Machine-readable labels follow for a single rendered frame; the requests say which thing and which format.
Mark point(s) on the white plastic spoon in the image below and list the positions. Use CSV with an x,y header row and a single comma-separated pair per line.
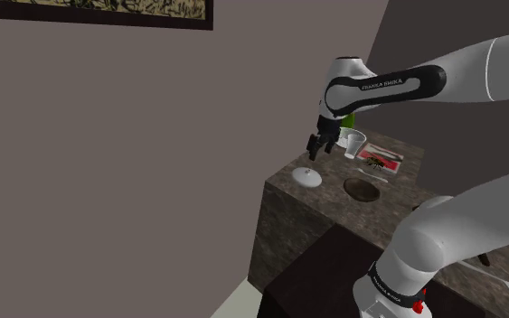
x,y
373,175

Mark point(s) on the green bottle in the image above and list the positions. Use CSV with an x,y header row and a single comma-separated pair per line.
x,y
348,120

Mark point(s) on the dark robot stand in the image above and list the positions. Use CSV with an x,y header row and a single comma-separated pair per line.
x,y
320,273

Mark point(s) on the dark brown shallow bowl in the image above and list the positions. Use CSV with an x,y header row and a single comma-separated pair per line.
x,y
362,190

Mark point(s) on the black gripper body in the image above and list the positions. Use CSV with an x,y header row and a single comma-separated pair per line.
x,y
328,127

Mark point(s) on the clear glass cup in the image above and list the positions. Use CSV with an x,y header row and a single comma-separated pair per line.
x,y
354,145

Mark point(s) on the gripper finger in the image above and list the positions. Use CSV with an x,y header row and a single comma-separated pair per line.
x,y
313,149
329,147

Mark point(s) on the silver spoon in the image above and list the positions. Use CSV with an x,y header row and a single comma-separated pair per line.
x,y
507,284

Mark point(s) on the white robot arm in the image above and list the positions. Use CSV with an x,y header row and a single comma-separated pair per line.
x,y
448,229

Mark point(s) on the dark framed wall picture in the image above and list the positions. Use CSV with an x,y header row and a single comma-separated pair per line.
x,y
104,13

